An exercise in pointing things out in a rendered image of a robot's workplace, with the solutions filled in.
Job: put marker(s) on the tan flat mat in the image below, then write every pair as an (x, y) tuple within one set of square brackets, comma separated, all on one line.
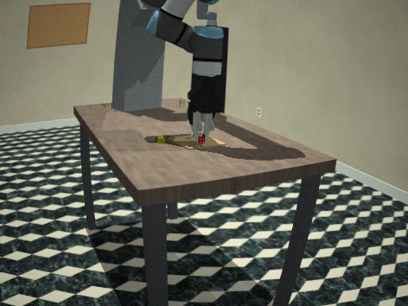
[(191, 144)]

